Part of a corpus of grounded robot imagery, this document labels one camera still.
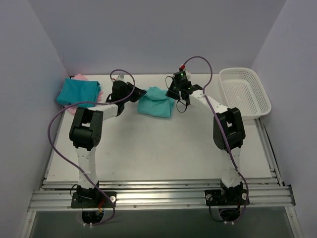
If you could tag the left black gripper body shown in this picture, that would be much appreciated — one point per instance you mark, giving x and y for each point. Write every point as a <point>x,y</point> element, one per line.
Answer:
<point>133,93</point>

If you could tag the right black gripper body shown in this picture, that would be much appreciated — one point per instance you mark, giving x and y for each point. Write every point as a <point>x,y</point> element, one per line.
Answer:
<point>174,91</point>

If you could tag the mint green t-shirt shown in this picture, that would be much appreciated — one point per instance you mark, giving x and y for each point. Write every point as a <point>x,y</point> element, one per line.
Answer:
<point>155,103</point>

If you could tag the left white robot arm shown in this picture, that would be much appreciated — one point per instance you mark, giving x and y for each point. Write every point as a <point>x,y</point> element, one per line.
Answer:
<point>86,133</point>

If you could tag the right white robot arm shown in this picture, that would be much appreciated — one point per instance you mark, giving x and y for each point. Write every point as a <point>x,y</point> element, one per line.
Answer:
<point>228,131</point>

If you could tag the folded teal t-shirt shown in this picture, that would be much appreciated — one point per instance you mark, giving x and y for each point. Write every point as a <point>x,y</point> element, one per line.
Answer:
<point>75,91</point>

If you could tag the white plastic mesh basket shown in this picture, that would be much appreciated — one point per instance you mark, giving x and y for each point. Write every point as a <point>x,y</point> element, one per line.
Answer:
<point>242,89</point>

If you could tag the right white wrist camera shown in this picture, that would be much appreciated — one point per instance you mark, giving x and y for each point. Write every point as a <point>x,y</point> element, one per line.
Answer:
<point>187,72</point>

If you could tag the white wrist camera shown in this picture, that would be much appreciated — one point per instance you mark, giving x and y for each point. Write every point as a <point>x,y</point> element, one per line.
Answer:
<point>187,72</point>
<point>120,77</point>

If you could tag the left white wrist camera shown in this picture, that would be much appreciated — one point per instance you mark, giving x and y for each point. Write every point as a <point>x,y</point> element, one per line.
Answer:
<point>120,77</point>

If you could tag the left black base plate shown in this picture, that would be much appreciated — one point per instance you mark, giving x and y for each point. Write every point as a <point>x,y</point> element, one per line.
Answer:
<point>99,201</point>

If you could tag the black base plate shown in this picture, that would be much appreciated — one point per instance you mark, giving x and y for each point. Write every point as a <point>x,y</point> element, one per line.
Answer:
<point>99,201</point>
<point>219,197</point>

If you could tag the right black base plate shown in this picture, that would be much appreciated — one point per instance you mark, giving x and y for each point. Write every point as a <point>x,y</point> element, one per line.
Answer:
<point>219,197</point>

